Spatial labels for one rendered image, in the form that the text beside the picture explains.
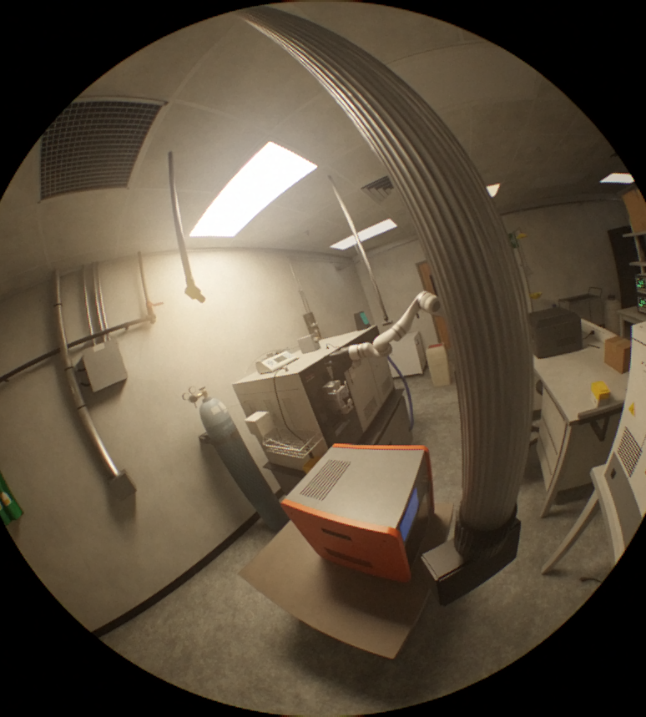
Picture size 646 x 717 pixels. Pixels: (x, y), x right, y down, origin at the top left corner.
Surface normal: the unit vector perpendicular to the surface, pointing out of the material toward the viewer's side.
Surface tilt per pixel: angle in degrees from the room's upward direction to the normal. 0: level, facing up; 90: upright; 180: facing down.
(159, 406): 90
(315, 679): 0
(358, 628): 0
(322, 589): 0
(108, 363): 90
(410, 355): 90
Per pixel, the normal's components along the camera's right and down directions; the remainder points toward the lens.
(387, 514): -0.33, -0.93
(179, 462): 0.78, -0.17
